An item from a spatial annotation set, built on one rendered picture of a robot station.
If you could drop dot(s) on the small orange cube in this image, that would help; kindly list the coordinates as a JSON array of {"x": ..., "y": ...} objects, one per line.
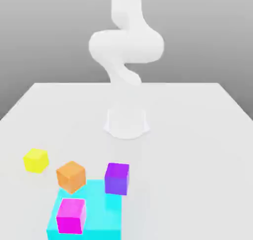
[{"x": 71, "y": 177}]

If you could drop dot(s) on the large cyan box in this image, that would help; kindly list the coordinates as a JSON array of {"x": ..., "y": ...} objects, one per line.
[{"x": 98, "y": 214}]

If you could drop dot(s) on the small magenta cube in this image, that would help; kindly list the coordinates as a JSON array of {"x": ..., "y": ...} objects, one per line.
[{"x": 70, "y": 216}]

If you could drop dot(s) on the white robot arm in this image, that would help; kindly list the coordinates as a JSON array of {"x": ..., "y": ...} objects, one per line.
[{"x": 126, "y": 46}]

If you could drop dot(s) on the small purple cube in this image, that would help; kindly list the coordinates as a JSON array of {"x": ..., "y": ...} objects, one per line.
[{"x": 116, "y": 179}]

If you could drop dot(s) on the small yellow cube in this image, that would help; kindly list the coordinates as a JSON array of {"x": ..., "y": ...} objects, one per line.
[{"x": 36, "y": 160}]

